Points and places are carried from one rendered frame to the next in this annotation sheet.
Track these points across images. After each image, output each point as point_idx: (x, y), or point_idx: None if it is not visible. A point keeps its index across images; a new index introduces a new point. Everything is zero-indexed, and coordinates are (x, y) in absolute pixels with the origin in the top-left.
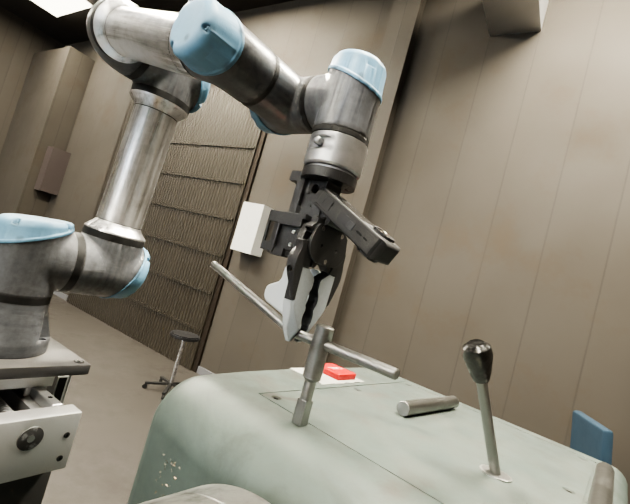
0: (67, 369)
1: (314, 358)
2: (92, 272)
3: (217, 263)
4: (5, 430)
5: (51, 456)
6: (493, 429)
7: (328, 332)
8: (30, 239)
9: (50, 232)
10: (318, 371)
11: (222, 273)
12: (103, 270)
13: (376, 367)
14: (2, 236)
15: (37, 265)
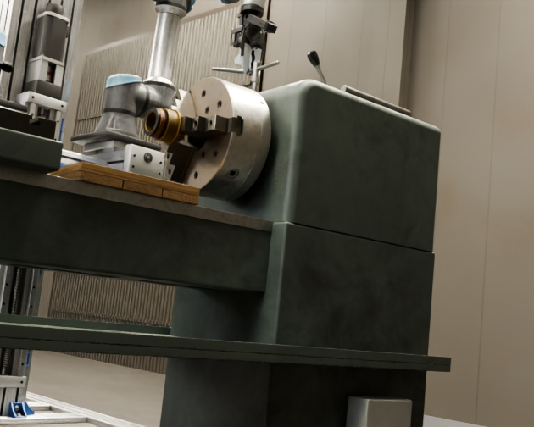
0: (152, 145)
1: (254, 73)
2: (153, 101)
3: (214, 67)
4: (139, 149)
5: (156, 170)
6: (326, 84)
7: (258, 63)
8: (127, 82)
9: (134, 79)
10: (256, 77)
11: (218, 69)
12: (158, 100)
13: (272, 63)
14: (115, 82)
15: (131, 95)
